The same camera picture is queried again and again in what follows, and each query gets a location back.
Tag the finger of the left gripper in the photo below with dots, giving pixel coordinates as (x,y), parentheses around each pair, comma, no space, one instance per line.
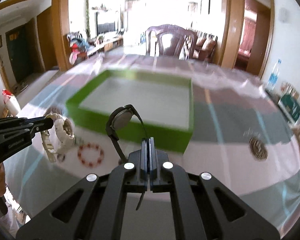
(11,132)
(22,123)

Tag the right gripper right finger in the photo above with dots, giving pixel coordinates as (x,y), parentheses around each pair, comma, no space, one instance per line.
(160,178)

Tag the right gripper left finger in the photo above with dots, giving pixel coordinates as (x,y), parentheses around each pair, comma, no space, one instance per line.
(136,178)

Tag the white wrist watch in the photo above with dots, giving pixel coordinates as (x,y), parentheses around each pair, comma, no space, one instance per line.
(65,135)

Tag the black wrist watch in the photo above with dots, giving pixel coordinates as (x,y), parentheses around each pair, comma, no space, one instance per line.
(118,120)

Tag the green open box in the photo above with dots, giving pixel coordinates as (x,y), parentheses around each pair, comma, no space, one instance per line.
(164,102)

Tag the pile of clothes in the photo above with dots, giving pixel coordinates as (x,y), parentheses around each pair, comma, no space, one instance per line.
(77,45)

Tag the patterned table cloth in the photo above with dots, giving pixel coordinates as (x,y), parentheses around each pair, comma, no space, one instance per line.
(206,118)

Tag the black television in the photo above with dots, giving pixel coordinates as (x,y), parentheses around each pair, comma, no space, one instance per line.
(106,27)

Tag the dark wooden chair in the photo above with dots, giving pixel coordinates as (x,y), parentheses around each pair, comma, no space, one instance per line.
(171,40)

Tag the plastic water bottle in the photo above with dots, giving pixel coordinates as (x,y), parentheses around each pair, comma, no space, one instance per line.
(274,75)

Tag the teal boxed item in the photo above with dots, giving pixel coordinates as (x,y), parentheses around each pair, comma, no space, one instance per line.
(291,108)

